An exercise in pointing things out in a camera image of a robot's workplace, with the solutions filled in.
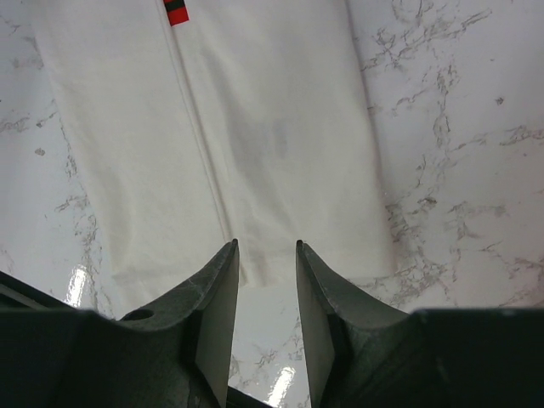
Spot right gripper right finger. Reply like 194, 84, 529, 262
296, 241, 543, 407

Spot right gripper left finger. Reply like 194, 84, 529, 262
1, 241, 239, 407

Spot white coca-cola t-shirt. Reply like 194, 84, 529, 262
28, 1, 396, 313

